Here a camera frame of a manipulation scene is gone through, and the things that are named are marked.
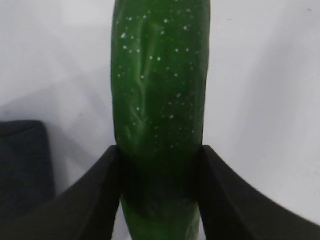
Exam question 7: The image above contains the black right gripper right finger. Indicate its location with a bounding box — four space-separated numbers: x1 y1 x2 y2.
198 145 320 240

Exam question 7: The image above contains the green cucumber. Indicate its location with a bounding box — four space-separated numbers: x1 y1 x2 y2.
110 0 211 240

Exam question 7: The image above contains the dark navy fabric bag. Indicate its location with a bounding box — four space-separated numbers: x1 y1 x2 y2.
0 120 56 224

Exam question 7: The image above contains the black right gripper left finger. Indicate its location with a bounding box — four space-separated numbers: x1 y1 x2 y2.
0 145 121 240

